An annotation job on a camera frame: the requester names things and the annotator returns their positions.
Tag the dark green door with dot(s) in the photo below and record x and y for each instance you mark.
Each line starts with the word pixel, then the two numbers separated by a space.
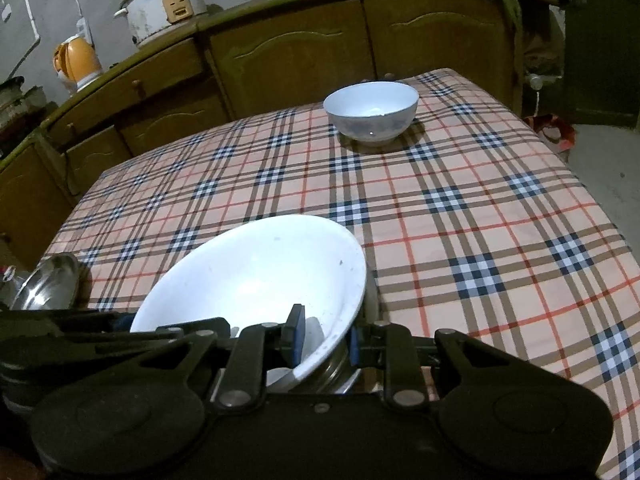
pixel 600 35

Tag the large steel plate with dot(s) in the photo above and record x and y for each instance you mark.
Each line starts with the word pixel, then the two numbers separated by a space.
pixel 47 282

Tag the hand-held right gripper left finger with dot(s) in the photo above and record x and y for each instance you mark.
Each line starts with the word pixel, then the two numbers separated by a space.
pixel 295 335

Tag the steel steamer pot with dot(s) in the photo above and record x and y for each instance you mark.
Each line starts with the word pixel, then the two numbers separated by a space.
pixel 15 92

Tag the red plastic bag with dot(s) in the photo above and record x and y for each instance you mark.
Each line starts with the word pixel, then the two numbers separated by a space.
pixel 550 130

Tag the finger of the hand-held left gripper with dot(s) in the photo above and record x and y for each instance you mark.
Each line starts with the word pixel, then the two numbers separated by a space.
pixel 122 322

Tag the steel bowl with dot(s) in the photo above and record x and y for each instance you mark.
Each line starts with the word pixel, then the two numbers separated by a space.
pixel 332 370

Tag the orange electric kettle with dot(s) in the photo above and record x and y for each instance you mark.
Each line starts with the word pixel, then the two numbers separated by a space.
pixel 77 62

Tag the plaid tablecloth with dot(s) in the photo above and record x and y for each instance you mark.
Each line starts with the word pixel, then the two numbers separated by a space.
pixel 450 210

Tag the deep white bowl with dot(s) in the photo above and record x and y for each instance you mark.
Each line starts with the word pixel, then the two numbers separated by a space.
pixel 372 110

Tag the white rice cooker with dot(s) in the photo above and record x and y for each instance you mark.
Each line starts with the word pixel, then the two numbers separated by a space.
pixel 165 7

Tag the wooden single-door cabinet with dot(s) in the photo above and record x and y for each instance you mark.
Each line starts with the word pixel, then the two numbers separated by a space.
pixel 25 200

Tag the wooden two-door cabinet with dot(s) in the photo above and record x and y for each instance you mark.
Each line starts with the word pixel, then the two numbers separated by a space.
pixel 300 55

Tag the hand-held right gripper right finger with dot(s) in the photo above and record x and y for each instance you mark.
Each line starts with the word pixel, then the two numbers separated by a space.
pixel 357 347

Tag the wide white bowl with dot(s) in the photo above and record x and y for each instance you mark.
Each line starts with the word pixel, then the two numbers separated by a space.
pixel 250 280

